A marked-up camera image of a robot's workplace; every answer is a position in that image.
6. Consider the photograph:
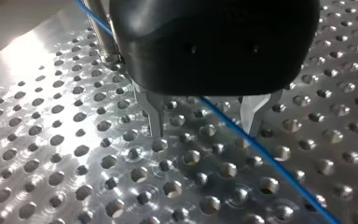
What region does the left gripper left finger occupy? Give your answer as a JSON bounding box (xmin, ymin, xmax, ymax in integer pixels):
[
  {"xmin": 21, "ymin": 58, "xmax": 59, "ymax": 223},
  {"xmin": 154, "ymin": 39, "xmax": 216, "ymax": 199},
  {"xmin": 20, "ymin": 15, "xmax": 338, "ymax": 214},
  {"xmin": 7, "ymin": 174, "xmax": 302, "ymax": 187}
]
[{"xmin": 132, "ymin": 81, "xmax": 166, "ymax": 139}]

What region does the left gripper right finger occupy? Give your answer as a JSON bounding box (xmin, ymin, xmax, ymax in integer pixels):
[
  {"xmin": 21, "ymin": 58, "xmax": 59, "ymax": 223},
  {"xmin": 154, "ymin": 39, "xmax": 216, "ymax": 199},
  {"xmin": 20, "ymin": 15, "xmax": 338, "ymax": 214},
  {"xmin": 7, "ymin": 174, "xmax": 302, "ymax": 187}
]
[{"xmin": 240, "ymin": 89, "xmax": 284, "ymax": 138}]

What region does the blue cable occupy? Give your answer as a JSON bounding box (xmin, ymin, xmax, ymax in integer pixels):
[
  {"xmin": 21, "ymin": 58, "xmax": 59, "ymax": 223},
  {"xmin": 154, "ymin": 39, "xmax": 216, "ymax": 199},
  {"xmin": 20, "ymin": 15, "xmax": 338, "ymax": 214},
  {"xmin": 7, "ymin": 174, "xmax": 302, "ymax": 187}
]
[{"xmin": 75, "ymin": 0, "xmax": 341, "ymax": 224}]

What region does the metal post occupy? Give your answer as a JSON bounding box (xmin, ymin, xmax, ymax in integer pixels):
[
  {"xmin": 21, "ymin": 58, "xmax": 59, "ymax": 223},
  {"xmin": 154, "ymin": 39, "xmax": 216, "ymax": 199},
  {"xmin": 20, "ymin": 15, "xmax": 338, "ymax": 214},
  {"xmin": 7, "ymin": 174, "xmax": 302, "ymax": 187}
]
[{"xmin": 83, "ymin": 0, "xmax": 126, "ymax": 67}]

